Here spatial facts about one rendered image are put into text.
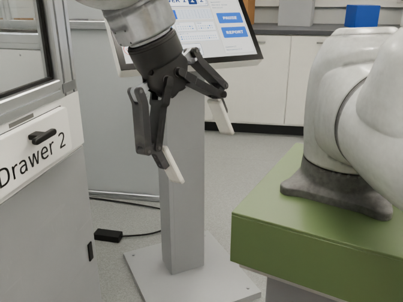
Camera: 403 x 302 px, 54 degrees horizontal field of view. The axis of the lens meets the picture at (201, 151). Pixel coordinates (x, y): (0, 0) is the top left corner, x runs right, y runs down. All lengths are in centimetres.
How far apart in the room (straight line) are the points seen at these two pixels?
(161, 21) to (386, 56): 28
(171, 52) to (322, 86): 23
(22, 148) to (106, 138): 152
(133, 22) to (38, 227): 60
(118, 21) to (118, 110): 175
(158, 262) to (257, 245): 125
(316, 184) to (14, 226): 61
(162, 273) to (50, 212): 89
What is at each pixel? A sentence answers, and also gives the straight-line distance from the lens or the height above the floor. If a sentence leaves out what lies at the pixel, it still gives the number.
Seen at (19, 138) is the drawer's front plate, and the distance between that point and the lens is 87.
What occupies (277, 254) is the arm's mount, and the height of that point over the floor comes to 80.
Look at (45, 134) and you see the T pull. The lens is 87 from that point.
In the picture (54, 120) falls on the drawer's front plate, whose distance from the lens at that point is 96.
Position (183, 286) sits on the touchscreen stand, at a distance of 175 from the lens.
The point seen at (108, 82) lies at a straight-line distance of 226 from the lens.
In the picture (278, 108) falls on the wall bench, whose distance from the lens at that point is 344.
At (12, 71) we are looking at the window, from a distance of 90.
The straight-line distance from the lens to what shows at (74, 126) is 108.
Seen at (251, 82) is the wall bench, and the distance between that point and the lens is 339.
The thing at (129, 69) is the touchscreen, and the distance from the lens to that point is 126.
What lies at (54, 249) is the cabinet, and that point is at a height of 59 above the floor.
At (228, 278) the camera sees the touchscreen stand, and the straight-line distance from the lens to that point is 179.
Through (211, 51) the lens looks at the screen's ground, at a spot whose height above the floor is 99.
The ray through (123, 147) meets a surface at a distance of 235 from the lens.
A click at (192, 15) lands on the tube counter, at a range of 144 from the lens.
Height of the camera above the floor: 119
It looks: 22 degrees down
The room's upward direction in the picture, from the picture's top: straight up
